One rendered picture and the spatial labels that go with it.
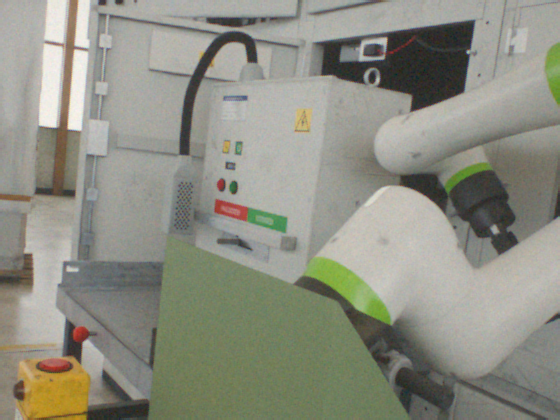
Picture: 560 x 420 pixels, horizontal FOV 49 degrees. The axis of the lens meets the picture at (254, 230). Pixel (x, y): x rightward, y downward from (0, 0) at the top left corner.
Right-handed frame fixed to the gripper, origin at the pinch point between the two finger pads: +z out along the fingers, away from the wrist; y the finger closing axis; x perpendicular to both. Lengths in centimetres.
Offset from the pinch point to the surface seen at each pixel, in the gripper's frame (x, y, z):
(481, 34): 16, -11, -59
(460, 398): -24.9, -24.4, 5.4
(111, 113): -76, -3, -100
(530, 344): -6.1, -15.4, 2.2
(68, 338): -99, 7, -40
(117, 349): -69, 26, -22
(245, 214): -47, -3, -48
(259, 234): -42, 5, -38
